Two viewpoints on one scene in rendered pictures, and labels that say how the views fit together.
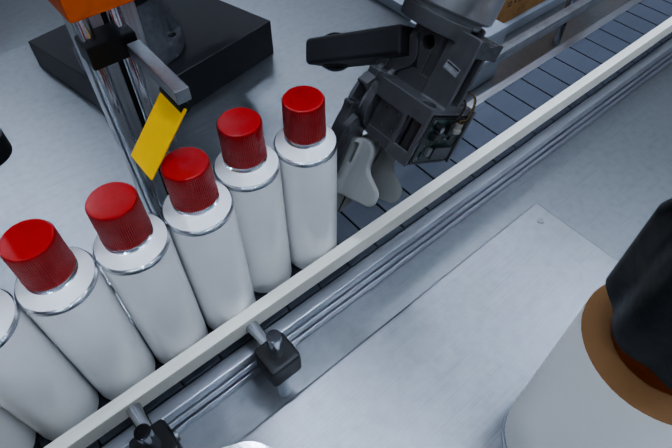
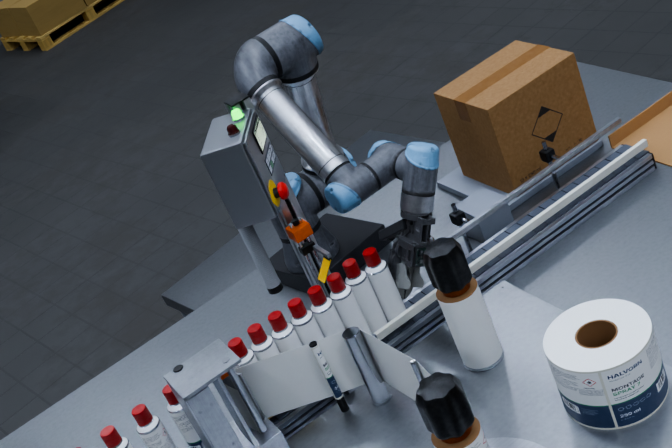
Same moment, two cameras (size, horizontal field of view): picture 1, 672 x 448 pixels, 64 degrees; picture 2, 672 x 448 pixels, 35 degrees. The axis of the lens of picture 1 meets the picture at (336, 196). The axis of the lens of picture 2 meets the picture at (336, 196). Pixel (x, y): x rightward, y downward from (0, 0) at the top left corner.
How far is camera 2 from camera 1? 1.96 m
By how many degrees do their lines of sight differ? 27
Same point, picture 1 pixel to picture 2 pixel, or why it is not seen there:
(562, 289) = (503, 310)
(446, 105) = (419, 242)
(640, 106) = (596, 221)
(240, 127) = (349, 263)
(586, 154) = (554, 254)
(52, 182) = not seen: hidden behind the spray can
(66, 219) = not seen: hidden behind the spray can
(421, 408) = (435, 357)
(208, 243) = (345, 303)
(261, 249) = (369, 311)
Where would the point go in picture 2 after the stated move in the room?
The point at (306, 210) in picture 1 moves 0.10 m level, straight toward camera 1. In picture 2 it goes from (383, 293) to (382, 320)
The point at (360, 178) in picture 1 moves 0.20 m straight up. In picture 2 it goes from (403, 279) to (373, 208)
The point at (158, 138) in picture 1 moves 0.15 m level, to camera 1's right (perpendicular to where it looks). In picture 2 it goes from (324, 270) to (388, 255)
